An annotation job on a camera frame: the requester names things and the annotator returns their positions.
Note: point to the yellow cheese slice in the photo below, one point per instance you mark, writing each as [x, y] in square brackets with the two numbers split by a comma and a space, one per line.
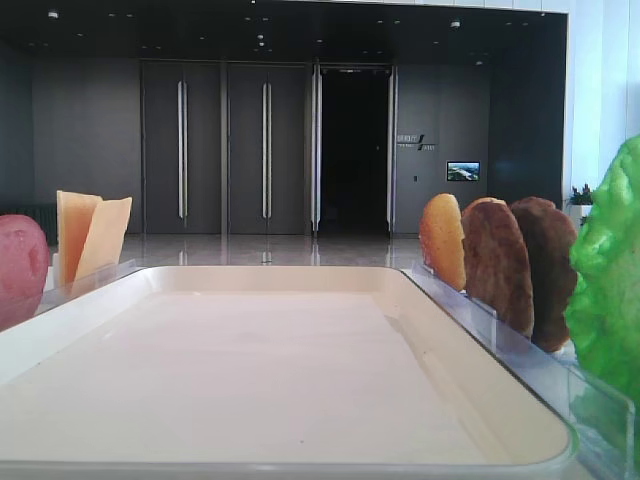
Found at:
[105, 236]

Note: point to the dark brown meat patty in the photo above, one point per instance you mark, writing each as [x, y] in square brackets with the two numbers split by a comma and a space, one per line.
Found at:
[548, 234]

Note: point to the orange cheese slice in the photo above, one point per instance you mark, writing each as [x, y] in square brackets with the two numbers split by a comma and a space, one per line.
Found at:
[74, 215]

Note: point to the green lettuce leaf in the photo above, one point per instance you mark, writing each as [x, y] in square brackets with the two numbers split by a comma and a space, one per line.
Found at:
[603, 311]

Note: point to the red tomato slice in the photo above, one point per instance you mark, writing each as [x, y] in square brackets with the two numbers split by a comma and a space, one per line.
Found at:
[24, 266]

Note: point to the dark double door middle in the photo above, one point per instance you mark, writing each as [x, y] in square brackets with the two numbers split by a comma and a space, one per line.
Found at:
[266, 149]

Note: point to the dark double door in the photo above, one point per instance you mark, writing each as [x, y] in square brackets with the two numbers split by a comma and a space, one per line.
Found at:
[181, 106]
[266, 149]

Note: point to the golden bun half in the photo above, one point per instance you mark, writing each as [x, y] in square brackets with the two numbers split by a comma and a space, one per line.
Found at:
[441, 236]

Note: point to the dark double door left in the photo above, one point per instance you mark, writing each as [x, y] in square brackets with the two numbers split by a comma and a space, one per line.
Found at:
[181, 106]

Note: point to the cream rectangular tray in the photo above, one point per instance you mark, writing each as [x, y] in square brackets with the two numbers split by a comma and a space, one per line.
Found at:
[266, 373]

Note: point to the potted plant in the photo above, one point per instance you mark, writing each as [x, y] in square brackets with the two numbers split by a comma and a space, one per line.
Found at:
[580, 201]

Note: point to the clear acrylic left rack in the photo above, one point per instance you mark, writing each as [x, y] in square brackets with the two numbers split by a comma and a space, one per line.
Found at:
[56, 294]

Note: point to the clear acrylic rack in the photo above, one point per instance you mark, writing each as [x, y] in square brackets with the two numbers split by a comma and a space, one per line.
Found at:
[605, 420]
[56, 294]

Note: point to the clear acrylic right rack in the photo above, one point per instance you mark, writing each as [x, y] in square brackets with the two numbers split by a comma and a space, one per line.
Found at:
[605, 420]

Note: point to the wall display screen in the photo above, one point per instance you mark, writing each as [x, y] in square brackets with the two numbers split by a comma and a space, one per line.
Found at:
[463, 171]

